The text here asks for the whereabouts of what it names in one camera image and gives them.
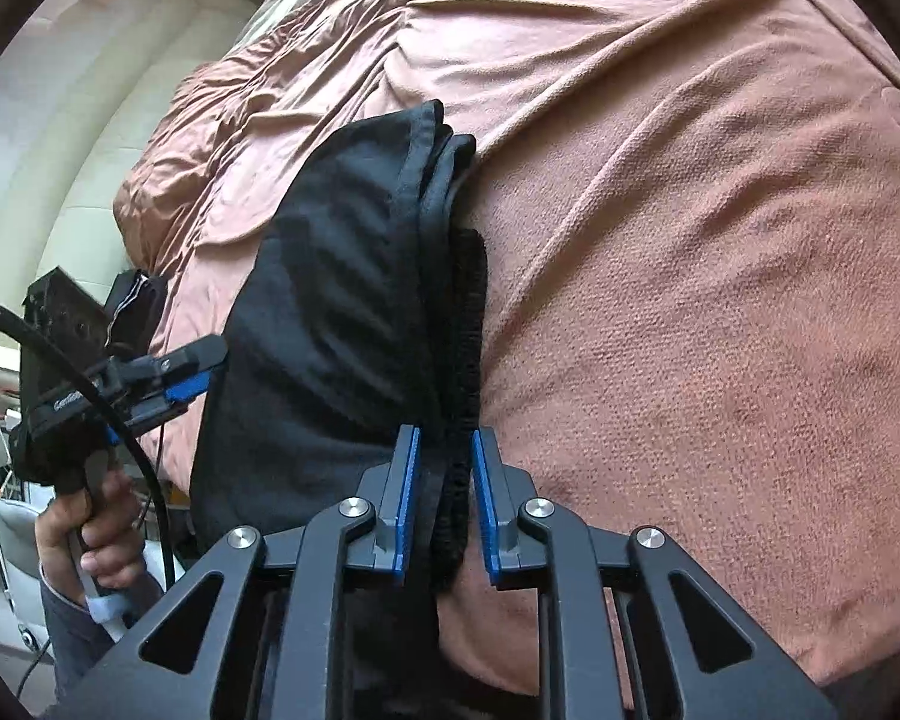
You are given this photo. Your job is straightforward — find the black pants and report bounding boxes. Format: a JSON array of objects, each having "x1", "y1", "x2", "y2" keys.
[{"x1": 188, "y1": 97, "x2": 491, "y2": 691}]

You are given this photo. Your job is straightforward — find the left forearm dark sleeve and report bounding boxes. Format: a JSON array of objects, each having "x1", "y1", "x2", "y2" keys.
[{"x1": 40, "y1": 559, "x2": 162, "y2": 704}]

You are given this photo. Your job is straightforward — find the person's left hand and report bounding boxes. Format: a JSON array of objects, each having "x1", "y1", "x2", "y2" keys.
[{"x1": 35, "y1": 468, "x2": 146, "y2": 606}]

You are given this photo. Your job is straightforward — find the cream leather headboard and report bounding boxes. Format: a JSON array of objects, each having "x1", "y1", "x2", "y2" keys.
[{"x1": 0, "y1": 0, "x2": 255, "y2": 309}]

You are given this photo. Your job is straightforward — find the black cable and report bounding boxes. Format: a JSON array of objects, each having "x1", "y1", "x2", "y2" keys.
[{"x1": 0, "y1": 291, "x2": 179, "y2": 593}]

